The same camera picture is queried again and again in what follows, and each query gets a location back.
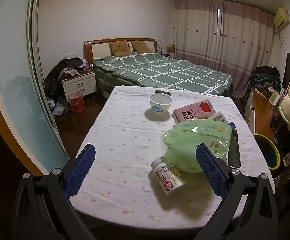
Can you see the yellow-rimmed dark bin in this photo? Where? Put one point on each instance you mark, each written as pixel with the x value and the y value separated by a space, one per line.
pixel 267 152

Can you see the white supplement bottle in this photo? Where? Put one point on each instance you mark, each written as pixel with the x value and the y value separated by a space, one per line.
pixel 167 177

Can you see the dark blue packet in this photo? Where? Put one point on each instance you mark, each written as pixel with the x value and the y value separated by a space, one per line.
pixel 235 142

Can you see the white paper cup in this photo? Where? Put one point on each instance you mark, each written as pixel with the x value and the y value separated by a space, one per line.
pixel 160 103

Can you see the cream air conditioner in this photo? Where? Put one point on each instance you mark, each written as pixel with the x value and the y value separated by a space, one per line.
pixel 281 18

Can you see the green plaid duvet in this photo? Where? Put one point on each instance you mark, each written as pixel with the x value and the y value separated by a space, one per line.
pixel 160 72

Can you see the crumpled plastic bags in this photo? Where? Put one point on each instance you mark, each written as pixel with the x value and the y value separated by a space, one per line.
pixel 57 107

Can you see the brown bear-face pillow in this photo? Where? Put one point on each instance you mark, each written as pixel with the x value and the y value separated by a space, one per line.
pixel 119 48

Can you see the green plastic bag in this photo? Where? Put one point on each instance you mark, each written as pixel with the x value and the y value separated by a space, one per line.
pixel 195 137

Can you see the red bucket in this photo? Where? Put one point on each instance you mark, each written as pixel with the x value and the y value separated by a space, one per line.
pixel 76 102

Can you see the wooden sideboard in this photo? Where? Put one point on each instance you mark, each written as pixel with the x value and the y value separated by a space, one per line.
pixel 262 110

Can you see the pink strawberry milk carton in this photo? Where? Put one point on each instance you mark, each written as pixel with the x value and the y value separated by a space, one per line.
pixel 192 112

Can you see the white wall socket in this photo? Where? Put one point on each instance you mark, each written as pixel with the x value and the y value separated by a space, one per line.
pixel 68 55

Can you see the green framed card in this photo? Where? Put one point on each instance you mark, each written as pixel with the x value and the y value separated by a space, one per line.
pixel 274 97

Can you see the white barcode box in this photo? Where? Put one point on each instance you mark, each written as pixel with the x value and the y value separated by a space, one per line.
pixel 218 117

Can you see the wooden bed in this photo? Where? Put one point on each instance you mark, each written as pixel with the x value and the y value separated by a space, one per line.
pixel 99 47

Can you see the table with floral cloth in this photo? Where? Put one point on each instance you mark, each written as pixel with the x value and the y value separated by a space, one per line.
pixel 124 140

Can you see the white nightstand with clothes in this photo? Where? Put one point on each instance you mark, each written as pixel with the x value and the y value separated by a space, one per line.
pixel 64 66

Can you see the pile of dark clothes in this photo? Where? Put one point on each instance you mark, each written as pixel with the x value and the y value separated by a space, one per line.
pixel 265 78

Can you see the brown tissue box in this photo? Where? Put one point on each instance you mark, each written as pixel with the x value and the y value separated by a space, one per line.
pixel 170 48

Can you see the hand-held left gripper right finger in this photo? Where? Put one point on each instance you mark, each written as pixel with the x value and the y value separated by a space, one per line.
pixel 210 170

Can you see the pink and cream curtain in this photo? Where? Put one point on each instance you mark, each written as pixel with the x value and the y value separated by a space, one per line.
pixel 210 35

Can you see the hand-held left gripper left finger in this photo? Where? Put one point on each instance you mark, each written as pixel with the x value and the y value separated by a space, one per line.
pixel 81 170

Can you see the frosted sliding wardrobe door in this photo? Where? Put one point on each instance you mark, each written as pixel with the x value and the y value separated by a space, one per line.
pixel 14 80

